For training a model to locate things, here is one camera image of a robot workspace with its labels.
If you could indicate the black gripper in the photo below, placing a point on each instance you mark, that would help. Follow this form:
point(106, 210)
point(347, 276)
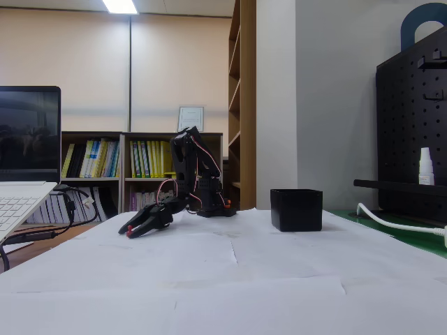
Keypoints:
point(156, 217)

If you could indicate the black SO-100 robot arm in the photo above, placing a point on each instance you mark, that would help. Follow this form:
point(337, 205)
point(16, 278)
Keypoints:
point(183, 164)

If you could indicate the black square cup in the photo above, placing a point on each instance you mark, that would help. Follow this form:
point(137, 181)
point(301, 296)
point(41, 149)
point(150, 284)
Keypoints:
point(297, 211)

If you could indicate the low wooden bookshelf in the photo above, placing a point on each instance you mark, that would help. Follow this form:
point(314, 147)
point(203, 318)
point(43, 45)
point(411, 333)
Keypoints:
point(91, 179)
point(146, 179)

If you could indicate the flat yellow book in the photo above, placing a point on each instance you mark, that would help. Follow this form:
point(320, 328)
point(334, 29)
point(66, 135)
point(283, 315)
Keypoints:
point(169, 173)

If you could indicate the green white striped binder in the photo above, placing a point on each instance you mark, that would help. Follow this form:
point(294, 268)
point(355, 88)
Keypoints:
point(139, 160)

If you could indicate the orange and black clamp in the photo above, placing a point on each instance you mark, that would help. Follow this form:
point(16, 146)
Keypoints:
point(228, 203)

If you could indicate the framed white certificate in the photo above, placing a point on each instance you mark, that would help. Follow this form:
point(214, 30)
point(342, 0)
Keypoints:
point(191, 118)

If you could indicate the white laptop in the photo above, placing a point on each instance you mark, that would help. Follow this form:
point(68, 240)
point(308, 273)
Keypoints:
point(24, 146)

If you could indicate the tall wooden bookshelf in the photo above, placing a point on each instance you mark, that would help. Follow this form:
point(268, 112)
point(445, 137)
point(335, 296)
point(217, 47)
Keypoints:
point(248, 104)

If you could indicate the ceiling light panel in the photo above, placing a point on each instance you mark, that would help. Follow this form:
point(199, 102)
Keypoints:
point(120, 6)

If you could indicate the black pegboard stand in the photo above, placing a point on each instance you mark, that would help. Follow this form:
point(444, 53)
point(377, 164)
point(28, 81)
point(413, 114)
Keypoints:
point(405, 139)

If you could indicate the green desk mat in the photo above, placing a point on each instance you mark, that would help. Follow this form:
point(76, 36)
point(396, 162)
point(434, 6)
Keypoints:
point(419, 239)

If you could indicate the small white bottle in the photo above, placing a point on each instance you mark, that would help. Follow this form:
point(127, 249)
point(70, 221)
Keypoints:
point(426, 171)

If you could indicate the blue arched board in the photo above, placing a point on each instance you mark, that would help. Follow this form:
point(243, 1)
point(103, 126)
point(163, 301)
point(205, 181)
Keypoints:
point(406, 31)

